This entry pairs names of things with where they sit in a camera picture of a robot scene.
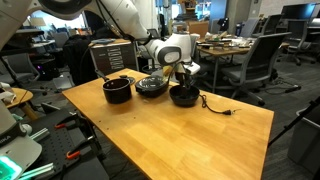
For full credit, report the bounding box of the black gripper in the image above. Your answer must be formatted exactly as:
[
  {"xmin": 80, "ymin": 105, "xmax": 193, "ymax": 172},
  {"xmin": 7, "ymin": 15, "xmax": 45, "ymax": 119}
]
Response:
[{"xmin": 175, "ymin": 62, "xmax": 194, "ymax": 97}]

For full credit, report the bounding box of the black cooking pot with handle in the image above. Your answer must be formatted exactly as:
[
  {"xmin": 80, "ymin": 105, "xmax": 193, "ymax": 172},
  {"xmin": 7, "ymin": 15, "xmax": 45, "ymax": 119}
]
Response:
[{"xmin": 94, "ymin": 68, "xmax": 133, "ymax": 105}]

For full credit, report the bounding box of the black round bowl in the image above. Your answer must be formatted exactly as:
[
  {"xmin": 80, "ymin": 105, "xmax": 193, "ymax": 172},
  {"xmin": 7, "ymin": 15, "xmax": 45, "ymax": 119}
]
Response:
[{"xmin": 168, "ymin": 84, "xmax": 201, "ymax": 109}]

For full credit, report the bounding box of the glass pot lid black knob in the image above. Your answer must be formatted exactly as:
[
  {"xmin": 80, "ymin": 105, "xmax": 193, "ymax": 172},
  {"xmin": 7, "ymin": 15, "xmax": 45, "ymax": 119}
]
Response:
[{"xmin": 119, "ymin": 74, "xmax": 137, "ymax": 86}]

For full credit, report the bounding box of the black electric hot plate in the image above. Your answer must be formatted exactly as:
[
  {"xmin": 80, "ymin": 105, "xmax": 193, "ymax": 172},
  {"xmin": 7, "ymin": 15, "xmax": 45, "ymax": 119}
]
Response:
[{"xmin": 134, "ymin": 75, "xmax": 171, "ymax": 99}]

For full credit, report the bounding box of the grey padded office chair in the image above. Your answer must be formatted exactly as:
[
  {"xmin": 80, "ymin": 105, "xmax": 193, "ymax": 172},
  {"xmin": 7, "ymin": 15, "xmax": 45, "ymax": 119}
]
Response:
[{"xmin": 151, "ymin": 33, "xmax": 201, "ymax": 86}]

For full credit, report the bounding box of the brown cardboard box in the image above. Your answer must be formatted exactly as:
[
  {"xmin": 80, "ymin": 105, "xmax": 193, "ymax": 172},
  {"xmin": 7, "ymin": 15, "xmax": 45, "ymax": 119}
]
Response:
[{"xmin": 187, "ymin": 20, "xmax": 211, "ymax": 38}]

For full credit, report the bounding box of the grey mesh office chair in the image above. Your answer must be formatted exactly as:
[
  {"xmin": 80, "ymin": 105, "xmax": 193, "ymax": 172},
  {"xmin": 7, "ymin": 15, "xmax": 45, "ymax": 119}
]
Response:
[{"xmin": 220, "ymin": 31, "xmax": 293, "ymax": 107}]

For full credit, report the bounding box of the black tripod leg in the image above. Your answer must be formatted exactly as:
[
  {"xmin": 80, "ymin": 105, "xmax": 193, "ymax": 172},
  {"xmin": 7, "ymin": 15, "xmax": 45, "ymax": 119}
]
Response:
[{"xmin": 268, "ymin": 96, "xmax": 320, "ymax": 148}]

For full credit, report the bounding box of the black jacket pile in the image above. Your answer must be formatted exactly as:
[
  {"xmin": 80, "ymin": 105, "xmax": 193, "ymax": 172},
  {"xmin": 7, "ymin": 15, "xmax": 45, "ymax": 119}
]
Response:
[{"xmin": 62, "ymin": 34, "xmax": 92, "ymax": 85}]

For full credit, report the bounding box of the grey plastic bin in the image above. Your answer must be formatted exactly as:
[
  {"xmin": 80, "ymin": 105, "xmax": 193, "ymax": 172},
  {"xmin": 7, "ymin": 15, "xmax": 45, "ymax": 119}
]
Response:
[{"xmin": 287, "ymin": 105, "xmax": 320, "ymax": 175}]

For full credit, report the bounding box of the black computer monitor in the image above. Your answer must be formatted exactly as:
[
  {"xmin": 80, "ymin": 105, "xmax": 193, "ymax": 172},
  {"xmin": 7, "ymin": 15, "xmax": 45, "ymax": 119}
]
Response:
[{"xmin": 281, "ymin": 2, "xmax": 317, "ymax": 20}]

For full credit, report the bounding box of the black computer tower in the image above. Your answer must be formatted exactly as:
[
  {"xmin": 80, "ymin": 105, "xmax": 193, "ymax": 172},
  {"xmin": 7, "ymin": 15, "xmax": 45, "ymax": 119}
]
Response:
[{"xmin": 31, "ymin": 58, "xmax": 62, "ymax": 81}]

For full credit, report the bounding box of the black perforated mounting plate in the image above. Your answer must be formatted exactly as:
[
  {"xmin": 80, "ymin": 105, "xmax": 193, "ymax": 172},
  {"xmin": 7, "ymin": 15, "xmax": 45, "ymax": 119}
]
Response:
[{"xmin": 28, "ymin": 109, "xmax": 109, "ymax": 180}]

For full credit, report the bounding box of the aluminium extrusion bar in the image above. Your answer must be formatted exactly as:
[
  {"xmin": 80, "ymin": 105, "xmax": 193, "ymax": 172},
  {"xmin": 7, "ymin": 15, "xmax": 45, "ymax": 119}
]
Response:
[
  {"xmin": 29, "ymin": 127, "xmax": 51, "ymax": 143},
  {"xmin": 19, "ymin": 162, "xmax": 55, "ymax": 180}
]

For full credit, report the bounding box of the white shade table lamp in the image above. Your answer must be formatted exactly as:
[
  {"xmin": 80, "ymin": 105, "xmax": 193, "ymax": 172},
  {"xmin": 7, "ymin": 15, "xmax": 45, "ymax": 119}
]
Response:
[{"xmin": 29, "ymin": 17, "xmax": 47, "ymax": 28}]

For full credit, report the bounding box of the round wooden side table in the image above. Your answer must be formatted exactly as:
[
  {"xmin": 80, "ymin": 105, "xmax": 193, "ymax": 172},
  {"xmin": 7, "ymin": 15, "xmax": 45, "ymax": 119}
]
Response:
[{"xmin": 4, "ymin": 87, "xmax": 40, "ymax": 122}]

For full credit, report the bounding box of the black shelf unit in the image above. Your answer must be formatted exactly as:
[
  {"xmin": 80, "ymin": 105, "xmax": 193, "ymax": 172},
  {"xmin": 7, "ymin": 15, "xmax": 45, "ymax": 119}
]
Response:
[{"xmin": 0, "ymin": 28, "xmax": 45, "ymax": 56}]

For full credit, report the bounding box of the black power cable with plug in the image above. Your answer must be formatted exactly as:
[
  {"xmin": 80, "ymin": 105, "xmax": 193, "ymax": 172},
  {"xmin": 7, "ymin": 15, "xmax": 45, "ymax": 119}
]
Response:
[{"xmin": 198, "ymin": 94, "xmax": 242, "ymax": 117}]

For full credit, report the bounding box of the black floor cable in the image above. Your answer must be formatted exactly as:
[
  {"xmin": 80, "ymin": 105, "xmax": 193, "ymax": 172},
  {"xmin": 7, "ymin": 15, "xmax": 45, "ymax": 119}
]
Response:
[{"xmin": 262, "ymin": 77, "xmax": 303, "ymax": 97}]

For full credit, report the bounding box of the orange handled clamp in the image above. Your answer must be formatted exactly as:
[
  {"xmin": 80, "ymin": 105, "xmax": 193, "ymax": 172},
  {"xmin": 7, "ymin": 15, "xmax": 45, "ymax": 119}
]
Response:
[
  {"xmin": 65, "ymin": 134, "xmax": 98, "ymax": 160},
  {"xmin": 54, "ymin": 113, "xmax": 79, "ymax": 130}
]

